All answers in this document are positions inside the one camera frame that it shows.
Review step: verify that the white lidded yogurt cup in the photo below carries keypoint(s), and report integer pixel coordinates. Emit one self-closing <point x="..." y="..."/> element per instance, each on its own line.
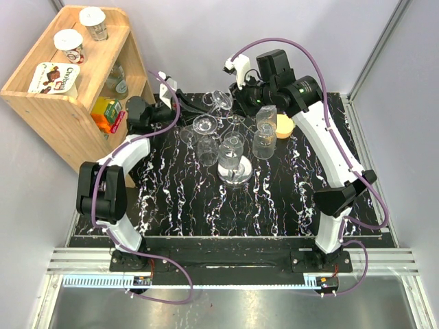
<point x="70" y="42"/>

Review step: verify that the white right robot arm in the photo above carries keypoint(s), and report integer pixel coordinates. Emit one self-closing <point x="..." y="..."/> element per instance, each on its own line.
<point x="302" y="100"/>

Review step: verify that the glass bottle on shelf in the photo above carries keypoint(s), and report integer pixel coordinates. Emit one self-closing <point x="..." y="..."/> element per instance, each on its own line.
<point x="116" y="82"/>

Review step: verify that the patterned glass goblet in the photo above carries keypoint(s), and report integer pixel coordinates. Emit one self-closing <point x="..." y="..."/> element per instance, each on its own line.
<point x="267" y="115"/>

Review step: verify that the clear cup white lid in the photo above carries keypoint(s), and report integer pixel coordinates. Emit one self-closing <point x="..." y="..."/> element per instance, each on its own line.
<point x="94" y="20"/>

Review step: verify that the chrome wine glass rack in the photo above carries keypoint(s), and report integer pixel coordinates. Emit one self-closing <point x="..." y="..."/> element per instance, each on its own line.
<point x="243" y="173"/>

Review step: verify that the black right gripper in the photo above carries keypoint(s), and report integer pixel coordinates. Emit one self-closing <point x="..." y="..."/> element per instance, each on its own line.
<point x="239" y="99"/>

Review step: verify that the Chobani yogurt cup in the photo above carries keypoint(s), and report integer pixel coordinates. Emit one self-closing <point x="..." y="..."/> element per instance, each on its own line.
<point x="55" y="79"/>

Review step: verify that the red packaged item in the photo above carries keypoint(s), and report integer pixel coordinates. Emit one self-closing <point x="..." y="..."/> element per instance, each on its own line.
<point x="117" y="122"/>

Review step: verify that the ribbed glass goblet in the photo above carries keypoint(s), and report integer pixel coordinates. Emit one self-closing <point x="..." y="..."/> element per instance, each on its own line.
<point x="207" y="151"/>

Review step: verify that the clear patterned short goblet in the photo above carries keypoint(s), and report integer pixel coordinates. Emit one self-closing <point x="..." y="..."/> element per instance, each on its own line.
<point x="231" y="151"/>

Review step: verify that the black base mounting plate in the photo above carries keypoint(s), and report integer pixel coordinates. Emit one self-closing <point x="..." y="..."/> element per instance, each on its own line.
<point x="259" y="261"/>

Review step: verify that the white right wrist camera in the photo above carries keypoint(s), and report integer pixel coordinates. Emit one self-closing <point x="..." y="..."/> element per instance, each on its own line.
<point x="238" y="67"/>

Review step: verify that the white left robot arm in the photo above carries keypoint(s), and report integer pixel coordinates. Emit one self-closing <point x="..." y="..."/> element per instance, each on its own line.
<point x="101" y="194"/>

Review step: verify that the orange juice carton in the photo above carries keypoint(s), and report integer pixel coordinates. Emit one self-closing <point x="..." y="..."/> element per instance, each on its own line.
<point x="104" y="113"/>

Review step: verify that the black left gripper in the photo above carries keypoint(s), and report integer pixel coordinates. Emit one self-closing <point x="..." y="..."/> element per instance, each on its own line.
<point x="188" y="109"/>

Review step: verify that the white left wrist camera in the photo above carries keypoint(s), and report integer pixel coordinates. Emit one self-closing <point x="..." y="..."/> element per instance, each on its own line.
<point x="164" y="93"/>

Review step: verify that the clear smooth wine glass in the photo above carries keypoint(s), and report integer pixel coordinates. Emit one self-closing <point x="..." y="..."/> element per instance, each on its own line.
<point x="221" y="106"/>

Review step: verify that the frosted short goblet front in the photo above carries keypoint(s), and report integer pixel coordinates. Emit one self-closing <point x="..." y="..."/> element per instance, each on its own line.
<point x="264" y="142"/>

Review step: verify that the wooden shelf unit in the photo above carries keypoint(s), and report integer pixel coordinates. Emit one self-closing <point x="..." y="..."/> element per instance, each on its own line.
<point x="64" y="123"/>

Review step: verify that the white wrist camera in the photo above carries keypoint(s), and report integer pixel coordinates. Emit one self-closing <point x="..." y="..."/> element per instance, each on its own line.
<point x="238" y="67"/>
<point x="164" y="93"/>

